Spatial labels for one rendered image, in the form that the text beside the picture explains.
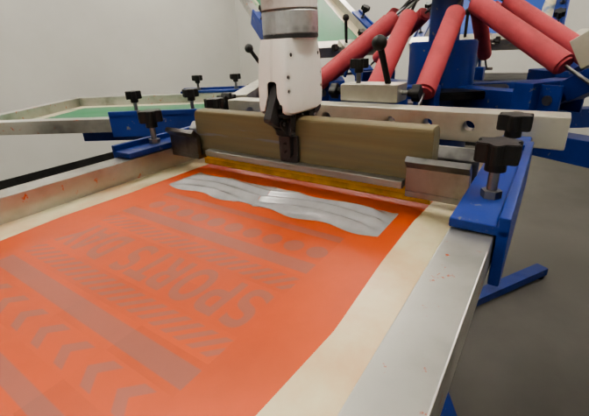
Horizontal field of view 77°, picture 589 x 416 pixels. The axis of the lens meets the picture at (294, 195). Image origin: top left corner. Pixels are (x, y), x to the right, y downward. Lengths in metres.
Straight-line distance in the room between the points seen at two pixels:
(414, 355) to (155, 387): 0.16
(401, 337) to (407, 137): 0.28
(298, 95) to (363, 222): 0.20
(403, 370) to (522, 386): 1.46
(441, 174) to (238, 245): 0.24
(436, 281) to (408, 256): 0.10
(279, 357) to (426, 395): 0.11
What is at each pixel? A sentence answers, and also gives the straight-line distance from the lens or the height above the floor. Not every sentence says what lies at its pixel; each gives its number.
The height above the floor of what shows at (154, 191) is 0.95.
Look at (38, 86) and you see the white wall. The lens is 4.45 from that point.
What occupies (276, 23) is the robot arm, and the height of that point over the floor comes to 1.18.
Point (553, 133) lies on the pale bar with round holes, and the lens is 0.68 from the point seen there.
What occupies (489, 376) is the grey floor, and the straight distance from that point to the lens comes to 1.67.
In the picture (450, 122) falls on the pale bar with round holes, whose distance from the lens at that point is 0.70.
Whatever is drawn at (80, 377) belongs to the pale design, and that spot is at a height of 0.95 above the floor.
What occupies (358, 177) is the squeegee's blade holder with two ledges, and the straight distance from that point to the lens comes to 0.49.
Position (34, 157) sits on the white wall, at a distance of 4.46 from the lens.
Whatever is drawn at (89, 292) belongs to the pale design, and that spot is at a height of 0.95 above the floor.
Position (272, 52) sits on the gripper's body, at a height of 1.15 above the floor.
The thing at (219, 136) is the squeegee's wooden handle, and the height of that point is 1.02.
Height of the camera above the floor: 1.16
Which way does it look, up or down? 22 degrees down
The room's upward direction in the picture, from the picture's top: 3 degrees counter-clockwise
